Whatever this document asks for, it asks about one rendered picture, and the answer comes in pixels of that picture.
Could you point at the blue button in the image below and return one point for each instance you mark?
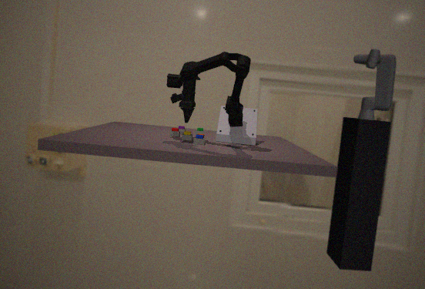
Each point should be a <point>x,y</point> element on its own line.
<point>199,140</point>

